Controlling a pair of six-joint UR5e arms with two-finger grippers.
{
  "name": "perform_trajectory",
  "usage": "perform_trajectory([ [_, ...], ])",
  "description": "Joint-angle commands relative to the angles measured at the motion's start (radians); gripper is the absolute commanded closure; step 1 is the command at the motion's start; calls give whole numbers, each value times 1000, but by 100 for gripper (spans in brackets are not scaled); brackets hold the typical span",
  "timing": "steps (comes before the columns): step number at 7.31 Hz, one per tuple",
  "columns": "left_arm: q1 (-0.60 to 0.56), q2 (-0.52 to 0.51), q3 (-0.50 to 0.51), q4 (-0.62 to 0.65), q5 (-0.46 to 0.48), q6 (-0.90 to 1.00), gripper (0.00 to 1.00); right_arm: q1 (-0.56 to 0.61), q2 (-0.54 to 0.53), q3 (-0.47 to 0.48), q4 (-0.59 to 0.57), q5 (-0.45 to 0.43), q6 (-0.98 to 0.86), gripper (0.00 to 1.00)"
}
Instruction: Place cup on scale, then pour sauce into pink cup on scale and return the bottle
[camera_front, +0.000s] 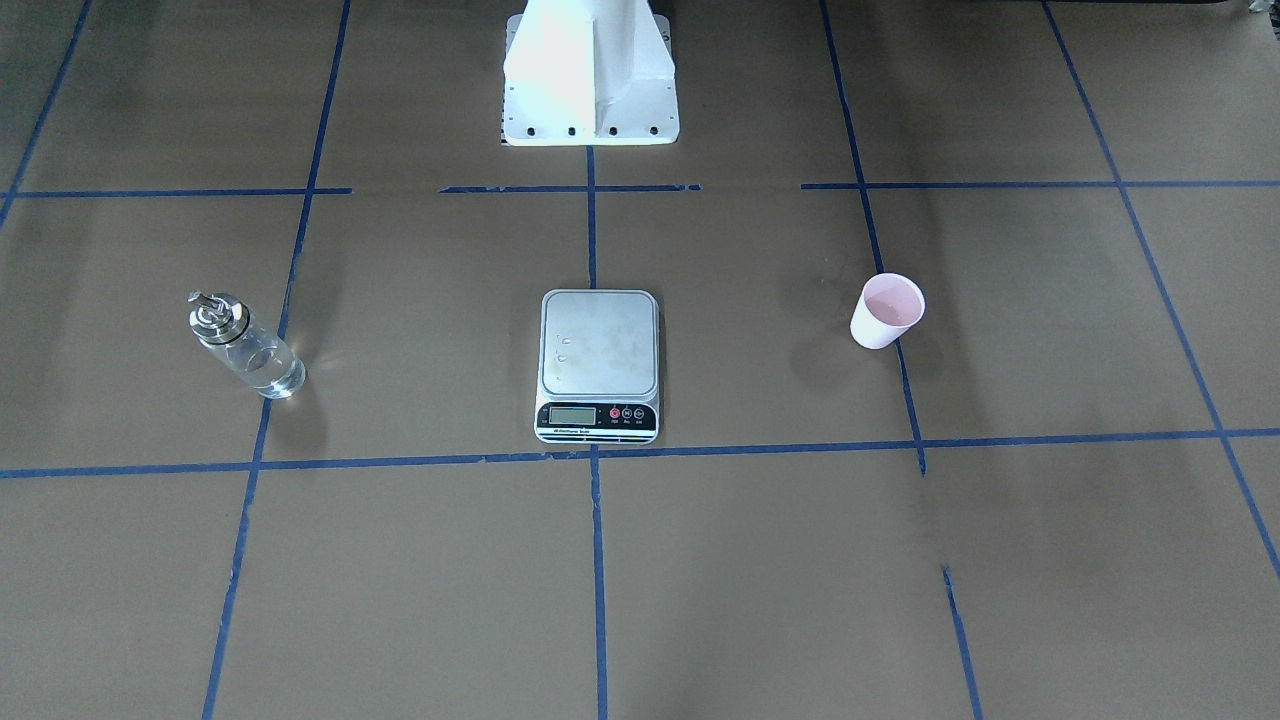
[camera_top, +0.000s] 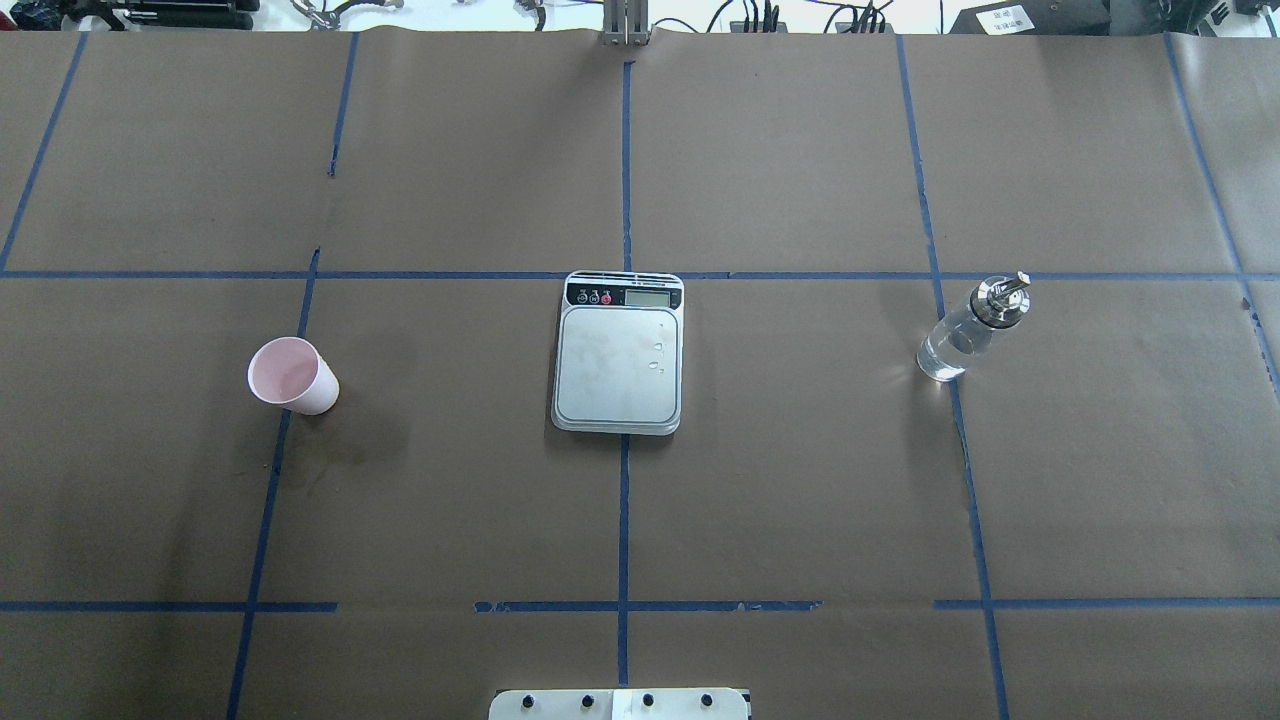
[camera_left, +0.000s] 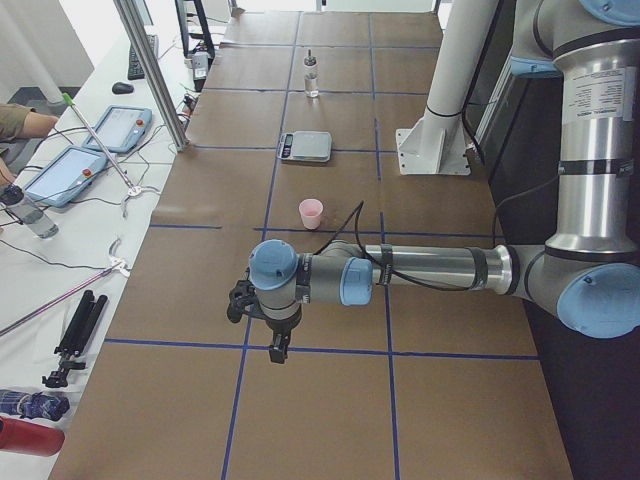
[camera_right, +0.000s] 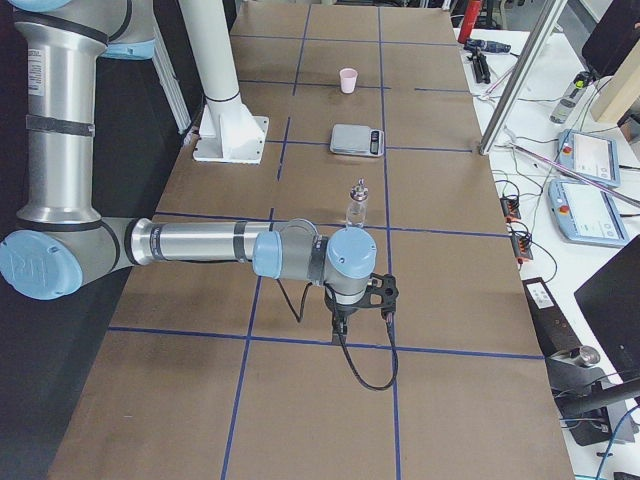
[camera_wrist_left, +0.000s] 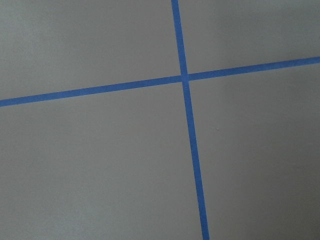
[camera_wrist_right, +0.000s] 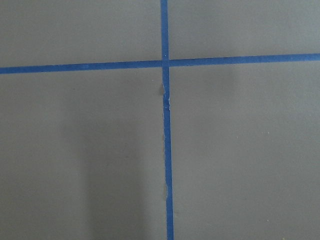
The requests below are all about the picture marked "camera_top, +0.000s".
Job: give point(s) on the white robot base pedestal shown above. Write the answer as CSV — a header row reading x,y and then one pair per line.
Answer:
x,y
622,703

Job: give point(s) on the aluminium camera post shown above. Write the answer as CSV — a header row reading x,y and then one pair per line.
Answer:
x,y
626,23

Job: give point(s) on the digital kitchen scale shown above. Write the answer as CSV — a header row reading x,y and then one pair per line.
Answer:
x,y
619,354

